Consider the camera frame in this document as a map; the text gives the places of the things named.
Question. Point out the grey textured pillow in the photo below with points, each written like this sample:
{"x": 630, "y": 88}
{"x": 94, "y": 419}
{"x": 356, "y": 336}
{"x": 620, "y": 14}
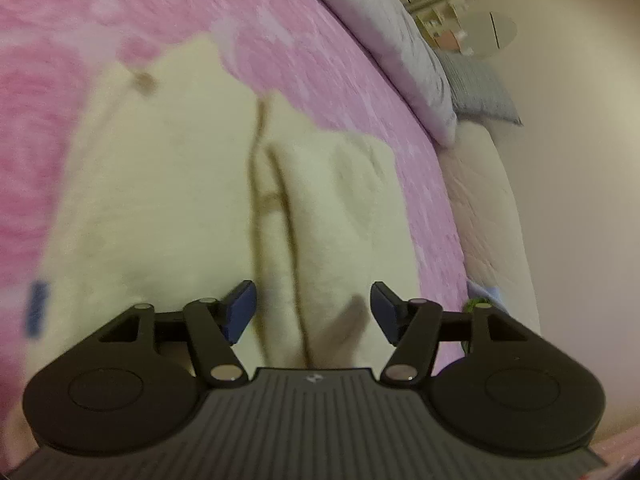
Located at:
{"x": 480, "y": 90}

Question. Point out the white striped knit sweater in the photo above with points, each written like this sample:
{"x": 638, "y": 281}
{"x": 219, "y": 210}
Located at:
{"x": 150, "y": 210}

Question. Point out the grey ribbed quilt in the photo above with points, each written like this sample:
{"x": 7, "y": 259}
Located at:
{"x": 390, "y": 35}

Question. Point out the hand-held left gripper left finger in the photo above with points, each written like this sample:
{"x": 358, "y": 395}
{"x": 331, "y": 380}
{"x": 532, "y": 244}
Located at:
{"x": 240, "y": 310}

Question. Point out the green knit garment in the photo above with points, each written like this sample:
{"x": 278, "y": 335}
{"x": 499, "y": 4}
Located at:
{"x": 475, "y": 304}

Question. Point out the pink floral blanket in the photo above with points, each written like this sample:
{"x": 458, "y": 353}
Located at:
{"x": 310, "y": 60}

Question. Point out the long white bolster cushion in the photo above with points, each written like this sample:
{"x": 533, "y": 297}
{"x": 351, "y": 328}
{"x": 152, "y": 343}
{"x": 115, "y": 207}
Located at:
{"x": 490, "y": 220}

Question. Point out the oval mirror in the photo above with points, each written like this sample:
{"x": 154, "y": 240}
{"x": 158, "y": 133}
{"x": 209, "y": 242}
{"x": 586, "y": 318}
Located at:
{"x": 492, "y": 35}

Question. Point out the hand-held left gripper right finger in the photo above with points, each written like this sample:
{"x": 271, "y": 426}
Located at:
{"x": 387, "y": 312}

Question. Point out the light blue garment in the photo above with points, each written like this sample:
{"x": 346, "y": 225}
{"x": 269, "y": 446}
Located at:
{"x": 482, "y": 291}

